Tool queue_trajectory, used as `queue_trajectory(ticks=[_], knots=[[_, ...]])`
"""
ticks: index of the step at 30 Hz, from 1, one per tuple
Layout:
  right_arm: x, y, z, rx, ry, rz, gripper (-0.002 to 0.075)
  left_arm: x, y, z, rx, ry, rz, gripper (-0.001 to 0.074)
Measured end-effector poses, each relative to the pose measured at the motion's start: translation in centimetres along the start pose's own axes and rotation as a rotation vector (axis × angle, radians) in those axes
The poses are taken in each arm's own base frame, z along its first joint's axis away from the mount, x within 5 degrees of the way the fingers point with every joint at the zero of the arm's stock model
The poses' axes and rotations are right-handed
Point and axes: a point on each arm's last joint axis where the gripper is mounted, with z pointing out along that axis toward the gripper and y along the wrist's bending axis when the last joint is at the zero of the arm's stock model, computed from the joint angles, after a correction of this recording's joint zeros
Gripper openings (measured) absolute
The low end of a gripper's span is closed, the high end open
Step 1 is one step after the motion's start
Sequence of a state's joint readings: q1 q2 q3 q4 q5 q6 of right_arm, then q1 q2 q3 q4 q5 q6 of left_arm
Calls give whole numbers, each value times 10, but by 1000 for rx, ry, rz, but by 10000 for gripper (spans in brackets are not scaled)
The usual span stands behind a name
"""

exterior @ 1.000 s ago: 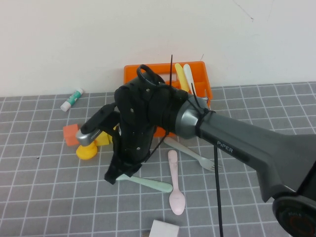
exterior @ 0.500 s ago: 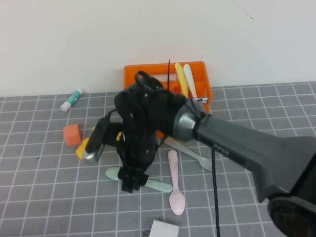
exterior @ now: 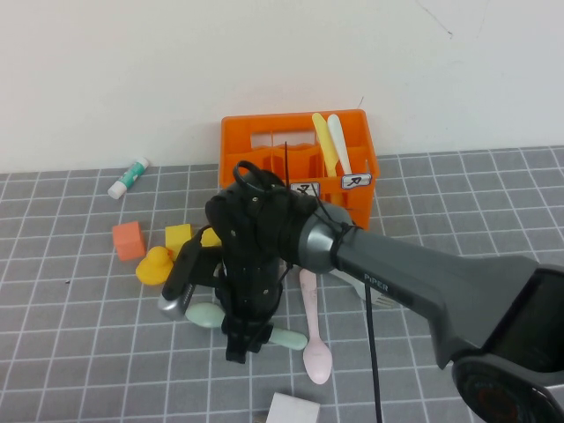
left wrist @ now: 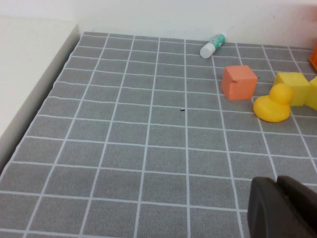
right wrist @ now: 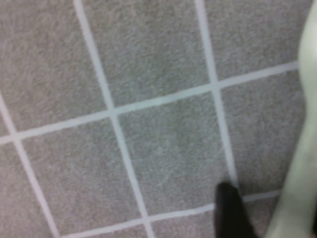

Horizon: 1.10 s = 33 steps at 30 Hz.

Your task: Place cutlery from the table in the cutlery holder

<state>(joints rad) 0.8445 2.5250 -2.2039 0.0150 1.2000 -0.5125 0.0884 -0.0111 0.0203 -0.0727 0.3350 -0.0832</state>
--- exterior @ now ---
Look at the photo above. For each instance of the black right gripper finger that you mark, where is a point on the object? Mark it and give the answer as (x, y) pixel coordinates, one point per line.
(235, 348)
(259, 337)

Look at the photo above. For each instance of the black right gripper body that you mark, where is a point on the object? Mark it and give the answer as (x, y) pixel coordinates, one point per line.
(251, 247)

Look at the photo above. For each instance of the mint green plastic spoon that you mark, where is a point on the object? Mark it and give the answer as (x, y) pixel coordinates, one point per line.
(205, 316)

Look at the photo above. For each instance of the yellow plastic knife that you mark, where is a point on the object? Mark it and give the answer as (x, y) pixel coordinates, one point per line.
(326, 141)

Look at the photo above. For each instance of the white plastic knife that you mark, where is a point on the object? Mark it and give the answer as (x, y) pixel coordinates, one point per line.
(338, 136)

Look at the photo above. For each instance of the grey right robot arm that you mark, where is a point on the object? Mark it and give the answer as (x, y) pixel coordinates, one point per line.
(440, 282)

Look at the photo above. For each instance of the orange plastic cutlery holder crate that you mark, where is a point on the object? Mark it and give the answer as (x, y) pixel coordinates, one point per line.
(233, 145)

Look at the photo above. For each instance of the yellow foam cube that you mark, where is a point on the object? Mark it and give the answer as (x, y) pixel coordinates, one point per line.
(210, 240)
(176, 238)

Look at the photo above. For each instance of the pink plastic spoon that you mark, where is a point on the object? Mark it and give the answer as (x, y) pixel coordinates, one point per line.
(317, 361)

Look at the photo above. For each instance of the white rectangular box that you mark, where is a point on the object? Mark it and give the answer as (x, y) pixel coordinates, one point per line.
(293, 410)

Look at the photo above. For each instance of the white label reading 叉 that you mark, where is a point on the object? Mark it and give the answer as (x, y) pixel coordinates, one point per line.
(308, 188)

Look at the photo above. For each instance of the yellow rubber duck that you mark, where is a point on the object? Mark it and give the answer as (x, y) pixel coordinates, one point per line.
(152, 271)

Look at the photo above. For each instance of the grey-green plastic fork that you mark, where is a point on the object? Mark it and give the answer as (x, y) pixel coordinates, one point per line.
(358, 291)

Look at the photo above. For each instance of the orange foam cube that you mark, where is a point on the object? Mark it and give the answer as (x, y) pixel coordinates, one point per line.
(128, 242)

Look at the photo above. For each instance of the white label reading 刀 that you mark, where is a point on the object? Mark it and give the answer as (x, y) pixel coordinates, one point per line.
(356, 181)

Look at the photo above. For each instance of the white and green glue stick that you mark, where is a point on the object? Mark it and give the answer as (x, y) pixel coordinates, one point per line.
(128, 178)

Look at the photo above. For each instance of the grey grid tablecloth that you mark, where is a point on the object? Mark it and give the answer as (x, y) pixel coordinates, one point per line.
(88, 352)

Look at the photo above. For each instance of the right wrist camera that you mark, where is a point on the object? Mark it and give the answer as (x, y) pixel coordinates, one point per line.
(176, 304)

